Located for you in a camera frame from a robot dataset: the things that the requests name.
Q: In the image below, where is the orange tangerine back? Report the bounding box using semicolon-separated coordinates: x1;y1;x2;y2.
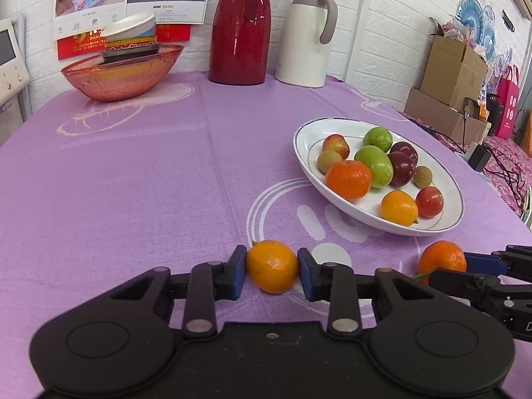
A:
418;240;467;285

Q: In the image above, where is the small yellow orange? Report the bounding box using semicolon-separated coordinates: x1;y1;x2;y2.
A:
380;190;418;227
245;240;299;295

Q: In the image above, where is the red cherry tomato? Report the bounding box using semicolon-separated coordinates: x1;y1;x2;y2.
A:
416;187;444;219

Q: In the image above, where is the large orange tangerine front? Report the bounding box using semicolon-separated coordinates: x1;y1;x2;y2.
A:
326;160;372;202

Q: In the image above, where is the oval green apple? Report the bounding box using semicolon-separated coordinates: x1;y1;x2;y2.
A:
354;146;393;188

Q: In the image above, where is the brown longan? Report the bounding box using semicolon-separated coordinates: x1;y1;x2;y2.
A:
413;166;433;188
317;150;343;175

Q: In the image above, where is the dark red plum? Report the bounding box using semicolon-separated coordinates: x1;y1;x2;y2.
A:
388;151;416;188
390;141;418;166

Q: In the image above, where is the red yellow peach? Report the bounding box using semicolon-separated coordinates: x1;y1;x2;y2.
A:
322;133;350;160

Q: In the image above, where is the round green apple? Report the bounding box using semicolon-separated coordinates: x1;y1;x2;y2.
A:
362;126;393;153

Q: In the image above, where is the black power adapter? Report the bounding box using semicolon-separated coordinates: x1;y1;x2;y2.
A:
467;144;491;173

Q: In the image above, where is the purple tablecloth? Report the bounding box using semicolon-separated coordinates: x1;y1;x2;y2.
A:
1;72;531;398

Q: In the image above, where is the white porcelain plate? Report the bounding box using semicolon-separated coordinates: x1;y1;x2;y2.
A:
293;117;465;237

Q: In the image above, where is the pink shopping bag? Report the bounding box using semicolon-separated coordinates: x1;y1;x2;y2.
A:
495;65;519;139

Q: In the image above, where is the lower cardboard box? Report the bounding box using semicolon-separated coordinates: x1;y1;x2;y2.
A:
404;88;491;145

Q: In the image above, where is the cardboard box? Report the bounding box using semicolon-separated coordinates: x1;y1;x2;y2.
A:
404;88;491;145
420;36;488;110

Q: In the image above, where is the upper cardboard box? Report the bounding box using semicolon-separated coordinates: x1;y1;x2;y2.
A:
420;36;488;110

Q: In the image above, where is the red glass bowl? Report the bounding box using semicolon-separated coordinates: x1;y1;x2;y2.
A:
61;44;184;103

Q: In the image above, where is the white thermos jug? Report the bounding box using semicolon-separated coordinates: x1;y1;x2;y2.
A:
275;0;338;88

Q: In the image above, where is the red thermos jug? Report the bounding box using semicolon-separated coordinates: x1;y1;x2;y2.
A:
208;0;271;85

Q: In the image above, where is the blue paper fans decoration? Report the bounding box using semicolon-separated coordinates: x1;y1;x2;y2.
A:
456;0;496;61

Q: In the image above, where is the stack of small bowls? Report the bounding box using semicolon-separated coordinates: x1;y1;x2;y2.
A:
101;12;160;63

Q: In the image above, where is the white water dispenser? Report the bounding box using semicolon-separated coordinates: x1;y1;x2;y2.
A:
0;12;33;144

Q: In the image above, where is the bedding calendar poster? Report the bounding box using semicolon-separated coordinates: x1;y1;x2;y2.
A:
52;0;207;61

